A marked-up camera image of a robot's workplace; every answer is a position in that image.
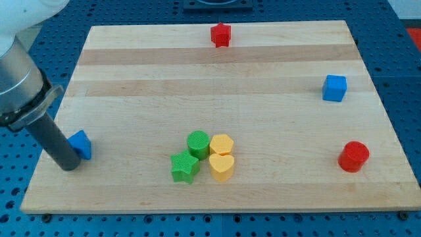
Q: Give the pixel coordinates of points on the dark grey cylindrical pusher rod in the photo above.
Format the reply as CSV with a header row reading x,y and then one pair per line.
x,y
53,141

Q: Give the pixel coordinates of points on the blue triangle block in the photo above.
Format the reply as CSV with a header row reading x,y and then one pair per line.
x,y
81,144

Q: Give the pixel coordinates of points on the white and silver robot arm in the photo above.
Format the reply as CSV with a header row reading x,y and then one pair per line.
x,y
26,92

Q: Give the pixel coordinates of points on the wooden board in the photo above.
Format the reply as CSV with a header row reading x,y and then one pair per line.
x,y
139,91

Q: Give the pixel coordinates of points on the green star block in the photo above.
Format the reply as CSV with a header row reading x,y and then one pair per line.
x,y
184,167

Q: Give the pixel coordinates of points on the green cylinder block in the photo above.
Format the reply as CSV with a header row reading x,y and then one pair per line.
x,y
198,144

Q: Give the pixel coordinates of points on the yellow hexagon block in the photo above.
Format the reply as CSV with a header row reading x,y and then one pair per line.
x,y
221,144

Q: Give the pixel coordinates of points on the yellow heart block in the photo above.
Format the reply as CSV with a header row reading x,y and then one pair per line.
x,y
221,166

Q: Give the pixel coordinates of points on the red star block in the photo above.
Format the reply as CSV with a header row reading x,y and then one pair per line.
x,y
221,34

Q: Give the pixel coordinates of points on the blue cube block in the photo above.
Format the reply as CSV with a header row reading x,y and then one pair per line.
x,y
334,88

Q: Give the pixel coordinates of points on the red cylinder block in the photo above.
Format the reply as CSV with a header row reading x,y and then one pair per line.
x,y
353,156

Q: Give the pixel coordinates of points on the red object at edge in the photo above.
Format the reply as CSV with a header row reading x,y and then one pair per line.
x,y
415,34

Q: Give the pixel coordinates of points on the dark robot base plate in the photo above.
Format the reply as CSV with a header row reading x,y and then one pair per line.
x,y
217,5

